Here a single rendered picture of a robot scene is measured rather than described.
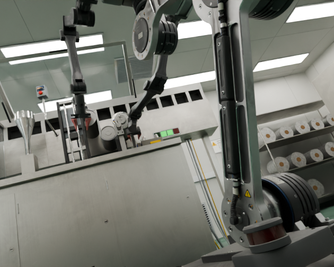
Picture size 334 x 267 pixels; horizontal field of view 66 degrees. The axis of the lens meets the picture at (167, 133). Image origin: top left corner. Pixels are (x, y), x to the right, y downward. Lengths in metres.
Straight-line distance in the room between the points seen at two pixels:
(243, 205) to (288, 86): 5.83
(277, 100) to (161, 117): 3.98
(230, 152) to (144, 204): 1.01
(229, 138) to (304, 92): 5.94
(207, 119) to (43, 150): 1.48
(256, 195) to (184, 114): 1.90
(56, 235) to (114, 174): 0.44
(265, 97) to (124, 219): 4.88
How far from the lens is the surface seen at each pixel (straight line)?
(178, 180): 1.62
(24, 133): 2.23
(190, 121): 2.45
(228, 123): 0.62
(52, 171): 1.65
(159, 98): 2.56
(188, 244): 1.58
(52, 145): 2.40
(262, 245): 0.47
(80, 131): 1.92
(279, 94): 6.18
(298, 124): 5.37
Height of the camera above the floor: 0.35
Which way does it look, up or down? 21 degrees up
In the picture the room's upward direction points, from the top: 18 degrees counter-clockwise
